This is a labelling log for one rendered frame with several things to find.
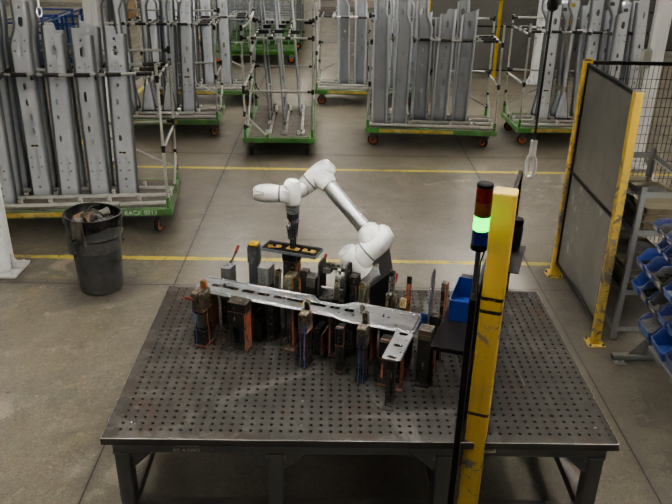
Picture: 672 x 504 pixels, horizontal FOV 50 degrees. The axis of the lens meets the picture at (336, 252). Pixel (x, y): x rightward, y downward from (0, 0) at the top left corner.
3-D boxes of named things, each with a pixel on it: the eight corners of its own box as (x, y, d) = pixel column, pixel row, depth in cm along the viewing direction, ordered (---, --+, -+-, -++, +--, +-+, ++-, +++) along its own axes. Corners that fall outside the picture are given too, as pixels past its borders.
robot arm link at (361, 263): (353, 275, 489) (331, 253, 482) (373, 258, 487) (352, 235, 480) (356, 284, 474) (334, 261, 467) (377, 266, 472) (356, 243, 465)
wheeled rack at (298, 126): (315, 158, 1003) (315, 26, 929) (243, 157, 1001) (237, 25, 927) (315, 122, 1176) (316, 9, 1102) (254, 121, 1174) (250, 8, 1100)
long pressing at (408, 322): (188, 292, 432) (188, 289, 431) (206, 276, 451) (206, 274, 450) (413, 335, 391) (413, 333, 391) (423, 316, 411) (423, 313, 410)
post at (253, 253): (248, 307, 474) (245, 246, 456) (253, 302, 481) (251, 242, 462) (258, 309, 472) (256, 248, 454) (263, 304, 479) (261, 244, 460)
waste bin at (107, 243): (64, 300, 623) (51, 222, 592) (83, 272, 671) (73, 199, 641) (122, 301, 623) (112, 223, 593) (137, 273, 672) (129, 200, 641)
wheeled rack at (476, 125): (363, 146, 1058) (368, 21, 984) (364, 128, 1149) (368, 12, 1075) (495, 150, 1051) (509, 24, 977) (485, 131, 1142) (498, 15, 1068)
